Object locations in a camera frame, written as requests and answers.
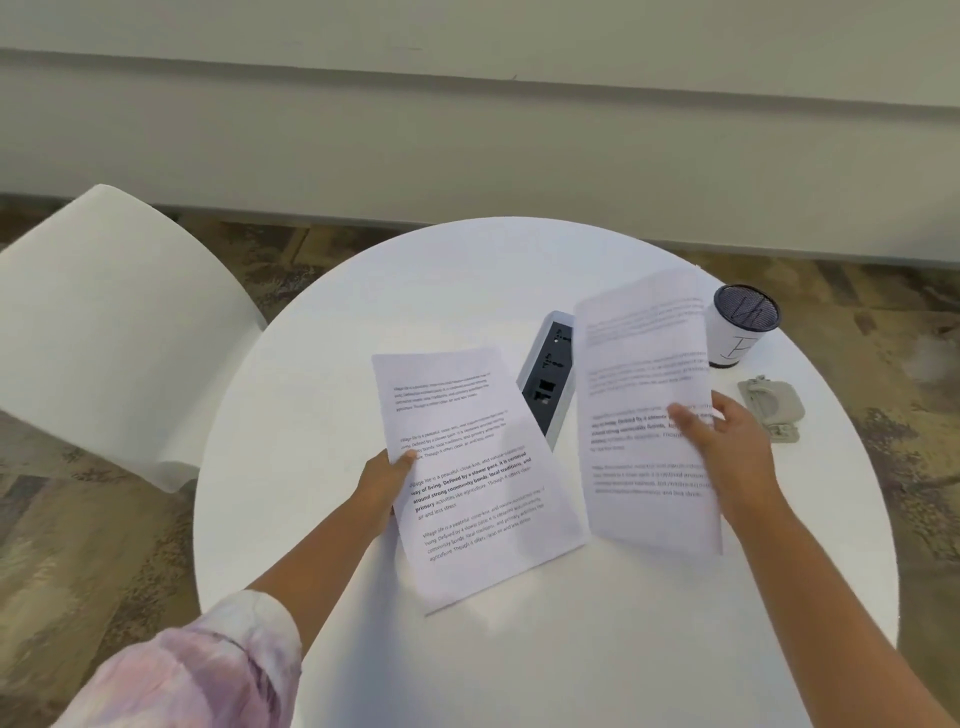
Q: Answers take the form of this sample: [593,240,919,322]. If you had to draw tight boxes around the person's left hand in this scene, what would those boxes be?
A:
[354,448,419,537]

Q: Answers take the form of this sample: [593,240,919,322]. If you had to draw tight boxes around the person's right hand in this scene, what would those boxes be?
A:
[666,390,786,526]

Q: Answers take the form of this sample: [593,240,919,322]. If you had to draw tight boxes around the white printed paper sheet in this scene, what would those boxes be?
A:
[372,342,588,617]
[573,267,725,558]

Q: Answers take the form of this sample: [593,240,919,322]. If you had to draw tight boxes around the person's left forearm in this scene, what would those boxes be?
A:
[51,495,395,728]

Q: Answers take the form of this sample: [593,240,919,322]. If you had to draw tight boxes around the person's right forearm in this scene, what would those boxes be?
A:
[721,491,960,728]

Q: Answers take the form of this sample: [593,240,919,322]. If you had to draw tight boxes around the grey plastic stapler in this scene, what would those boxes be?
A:
[737,373,806,441]

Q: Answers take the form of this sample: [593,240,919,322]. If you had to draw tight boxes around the white paper cup black lid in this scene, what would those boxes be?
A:
[705,283,782,369]

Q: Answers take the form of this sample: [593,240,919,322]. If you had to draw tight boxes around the white table power outlet box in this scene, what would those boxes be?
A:
[515,310,577,453]

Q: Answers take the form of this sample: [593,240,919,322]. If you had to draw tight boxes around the round white table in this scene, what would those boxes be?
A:
[192,216,900,728]

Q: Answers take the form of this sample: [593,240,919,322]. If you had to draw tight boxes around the white chair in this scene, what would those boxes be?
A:
[0,183,269,494]

